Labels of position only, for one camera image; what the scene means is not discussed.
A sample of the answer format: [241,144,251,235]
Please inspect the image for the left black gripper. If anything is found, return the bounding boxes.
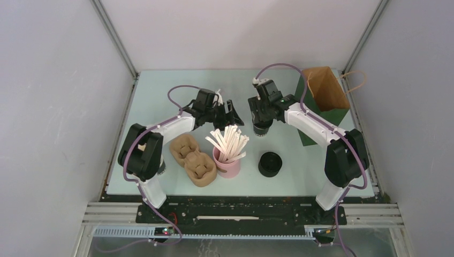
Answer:
[205,100,244,132]

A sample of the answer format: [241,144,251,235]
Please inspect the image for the black paper coffee cup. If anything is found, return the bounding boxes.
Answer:
[253,120,273,137]

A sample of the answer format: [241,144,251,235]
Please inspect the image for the green paper bag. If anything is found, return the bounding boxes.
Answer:
[294,66,350,126]

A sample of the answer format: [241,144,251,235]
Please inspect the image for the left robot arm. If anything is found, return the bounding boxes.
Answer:
[118,88,244,223]

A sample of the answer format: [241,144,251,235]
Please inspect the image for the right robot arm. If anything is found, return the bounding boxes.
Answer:
[248,79,369,224]

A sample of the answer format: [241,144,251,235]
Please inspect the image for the bundle of white straws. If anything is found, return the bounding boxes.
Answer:
[205,125,249,163]

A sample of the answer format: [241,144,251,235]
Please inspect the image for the pink straw holder cup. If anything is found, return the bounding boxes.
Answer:
[212,147,240,179]

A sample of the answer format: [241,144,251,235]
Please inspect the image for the stack of black lids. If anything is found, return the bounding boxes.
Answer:
[258,152,283,178]

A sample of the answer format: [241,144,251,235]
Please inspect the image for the brown cardboard cup carrier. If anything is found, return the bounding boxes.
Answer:
[169,134,217,187]

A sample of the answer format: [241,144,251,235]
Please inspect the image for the stack of paper cups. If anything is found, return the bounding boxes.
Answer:
[157,156,166,175]

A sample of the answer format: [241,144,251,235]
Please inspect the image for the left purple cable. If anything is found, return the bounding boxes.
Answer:
[103,85,201,254]

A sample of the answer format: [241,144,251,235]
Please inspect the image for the purple cable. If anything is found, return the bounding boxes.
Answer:
[253,63,369,257]
[103,85,201,254]

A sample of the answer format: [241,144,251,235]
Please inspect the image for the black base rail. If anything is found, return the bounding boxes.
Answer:
[99,194,380,238]

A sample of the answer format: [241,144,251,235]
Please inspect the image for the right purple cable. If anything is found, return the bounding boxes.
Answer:
[253,63,369,257]

